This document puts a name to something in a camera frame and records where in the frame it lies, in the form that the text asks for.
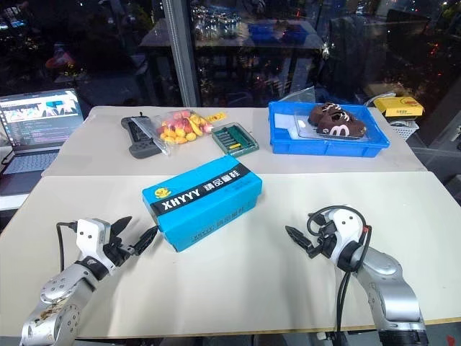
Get green screwdriver bit set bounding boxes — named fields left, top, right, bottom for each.
left=210, top=122, right=261, bottom=157

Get white plastic basket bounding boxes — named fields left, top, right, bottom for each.
left=388, top=116, right=419, bottom=142

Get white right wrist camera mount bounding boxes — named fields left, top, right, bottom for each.
left=320, top=208, right=365, bottom=268

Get grey game controller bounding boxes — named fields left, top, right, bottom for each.
left=120, top=115, right=161, bottom=160

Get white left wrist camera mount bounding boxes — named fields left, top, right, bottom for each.
left=76, top=218, right=113, bottom=270

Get bag of toy fruits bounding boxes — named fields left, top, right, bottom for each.
left=152, top=109, right=216, bottom=146

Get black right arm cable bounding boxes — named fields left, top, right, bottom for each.
left=305, top=205, right=372, bottom=346

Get brown plush slippers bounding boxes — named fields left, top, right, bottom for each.
left=292, top=107, right=372, bottom=142

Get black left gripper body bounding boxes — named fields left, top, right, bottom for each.
left=102, top=230, right=137, bottom=270

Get yellow cardboard box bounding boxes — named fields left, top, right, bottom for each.
left=372, top=94, right=425, bottom=119

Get blue plastic bin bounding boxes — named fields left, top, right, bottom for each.
left=268, top=100, right=391, bottom=157

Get blue shoe box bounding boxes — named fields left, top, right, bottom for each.
left=141, top=155, right=264, bottom=253

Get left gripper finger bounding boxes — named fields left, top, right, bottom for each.
left=109, top=216, right=133, bottom=244
left=133, top=226, right=160, bottom=256

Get grey window frame post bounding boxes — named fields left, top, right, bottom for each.
left=161, top=0, right=202, bottom=107

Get clear plastic bag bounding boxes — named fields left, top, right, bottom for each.
left=278, top=86, right=318, bottom=106

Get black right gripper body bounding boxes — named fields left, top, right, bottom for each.
left=310, top=222, right=339, bottom=259

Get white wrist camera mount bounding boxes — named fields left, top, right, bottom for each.
left=320, top=208, right=365, bottom=268
left=76, top=218, right=113, bottom=270

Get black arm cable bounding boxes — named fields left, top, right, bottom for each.
left=55, top=221, right=79, bottom=272
left=305, top=205, right=372, bottom=346

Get open laptop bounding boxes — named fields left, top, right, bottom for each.
left=0, top=87, right=86, bottom=177

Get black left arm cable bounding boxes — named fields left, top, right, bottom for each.
left=55, top=221, right=79, bottom=272

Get brown shoe white laces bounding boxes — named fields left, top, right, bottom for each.
left=315, top=113, right=367, bottom=140
left=309, top=102, right=356, bottom=127

